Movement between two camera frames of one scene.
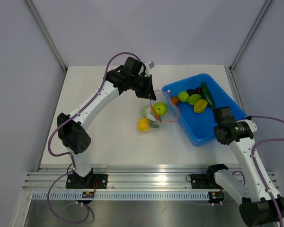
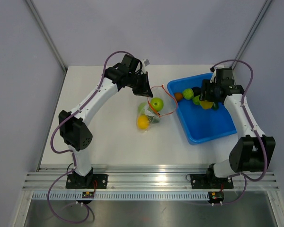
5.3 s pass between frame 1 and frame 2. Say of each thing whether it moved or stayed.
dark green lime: moved
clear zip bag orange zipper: moved
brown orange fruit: moved
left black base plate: stayed
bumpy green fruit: moved
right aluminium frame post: stayed
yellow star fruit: moved
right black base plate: stayed
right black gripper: moved
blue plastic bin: moved
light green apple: moved
